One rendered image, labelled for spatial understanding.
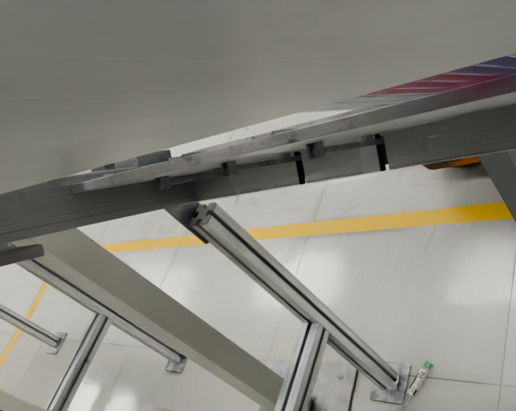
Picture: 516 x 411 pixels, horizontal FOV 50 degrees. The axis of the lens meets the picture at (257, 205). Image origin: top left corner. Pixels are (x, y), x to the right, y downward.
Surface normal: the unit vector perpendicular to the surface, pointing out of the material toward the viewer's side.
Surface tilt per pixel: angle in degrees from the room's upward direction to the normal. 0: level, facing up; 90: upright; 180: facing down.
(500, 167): 90
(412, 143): 45
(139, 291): 90
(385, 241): 0
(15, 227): 90
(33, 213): 90
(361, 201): 0
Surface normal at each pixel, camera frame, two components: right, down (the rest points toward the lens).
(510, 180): -0.41, 0.81
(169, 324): 0.75, -0.14
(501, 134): -0.65, 0.16
